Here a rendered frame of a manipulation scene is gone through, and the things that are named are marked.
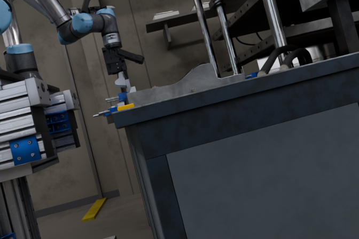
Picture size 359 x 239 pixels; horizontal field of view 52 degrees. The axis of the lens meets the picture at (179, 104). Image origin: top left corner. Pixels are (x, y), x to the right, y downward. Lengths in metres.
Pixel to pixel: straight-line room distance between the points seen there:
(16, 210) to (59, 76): 3.15
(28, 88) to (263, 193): 0.81
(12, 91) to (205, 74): 0.74
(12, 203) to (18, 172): 0.19
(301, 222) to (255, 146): 0.22
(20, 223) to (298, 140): 1.10
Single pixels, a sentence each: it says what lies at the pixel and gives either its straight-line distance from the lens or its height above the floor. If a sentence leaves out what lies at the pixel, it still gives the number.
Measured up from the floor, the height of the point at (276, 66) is 0.89.
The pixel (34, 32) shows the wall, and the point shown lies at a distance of 4.80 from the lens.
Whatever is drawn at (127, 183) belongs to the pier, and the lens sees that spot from 4.36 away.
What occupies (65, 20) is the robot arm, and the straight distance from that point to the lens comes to 1.64.
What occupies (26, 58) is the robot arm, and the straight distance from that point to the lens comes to 1.88.
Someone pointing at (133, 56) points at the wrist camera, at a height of 1.04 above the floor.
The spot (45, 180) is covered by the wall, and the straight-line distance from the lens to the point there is 4.69.
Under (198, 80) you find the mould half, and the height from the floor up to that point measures 0.87.
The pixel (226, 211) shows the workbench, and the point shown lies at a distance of 0.95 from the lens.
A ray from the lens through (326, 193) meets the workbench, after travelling 1.05.
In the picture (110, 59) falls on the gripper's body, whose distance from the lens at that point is 1.59.
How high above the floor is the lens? 0.76
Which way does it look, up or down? 1 degrees up
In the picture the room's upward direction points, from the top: 14 degrees counter-clockwise
